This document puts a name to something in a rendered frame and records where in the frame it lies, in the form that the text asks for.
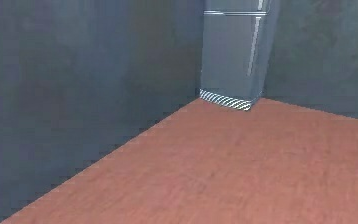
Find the grey steel fridge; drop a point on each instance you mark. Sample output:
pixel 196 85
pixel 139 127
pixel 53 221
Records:
pixel 227 56

